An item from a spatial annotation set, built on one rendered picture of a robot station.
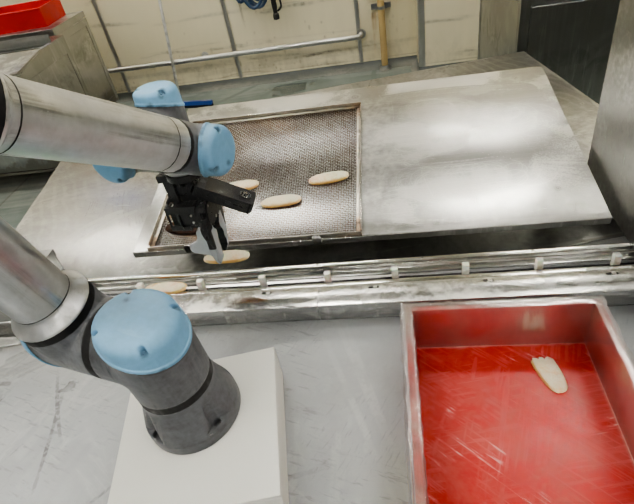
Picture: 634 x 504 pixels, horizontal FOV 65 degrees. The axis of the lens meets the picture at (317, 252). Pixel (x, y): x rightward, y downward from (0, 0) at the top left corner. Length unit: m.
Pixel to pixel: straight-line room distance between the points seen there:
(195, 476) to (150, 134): 0.48
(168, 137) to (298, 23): 4.03
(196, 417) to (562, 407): 0.56
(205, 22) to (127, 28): 0.71
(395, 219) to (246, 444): 0.58
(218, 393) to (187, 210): 0.36
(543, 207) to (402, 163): 0.34
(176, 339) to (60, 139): 0.28
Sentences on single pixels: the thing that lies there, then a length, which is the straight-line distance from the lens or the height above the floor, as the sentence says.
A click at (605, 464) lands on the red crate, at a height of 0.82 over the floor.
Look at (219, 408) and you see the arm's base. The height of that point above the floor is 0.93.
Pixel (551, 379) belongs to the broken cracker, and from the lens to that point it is 0.92.
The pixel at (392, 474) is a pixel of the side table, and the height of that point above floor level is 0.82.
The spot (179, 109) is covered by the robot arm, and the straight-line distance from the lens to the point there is 0.89.
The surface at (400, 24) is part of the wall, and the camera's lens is 4.64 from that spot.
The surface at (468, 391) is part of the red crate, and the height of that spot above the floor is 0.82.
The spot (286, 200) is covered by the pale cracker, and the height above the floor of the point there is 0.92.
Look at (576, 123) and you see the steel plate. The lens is 1.69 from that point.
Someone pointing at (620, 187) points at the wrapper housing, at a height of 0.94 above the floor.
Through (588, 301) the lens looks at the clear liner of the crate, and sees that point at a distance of 0.92.
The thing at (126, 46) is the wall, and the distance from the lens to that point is 5.14.
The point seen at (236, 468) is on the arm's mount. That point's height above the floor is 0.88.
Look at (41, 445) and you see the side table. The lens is 1.06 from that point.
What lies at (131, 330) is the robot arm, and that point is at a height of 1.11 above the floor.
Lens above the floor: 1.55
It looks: 38 degrees down
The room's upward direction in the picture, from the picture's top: 11 degrees counter-clockwise
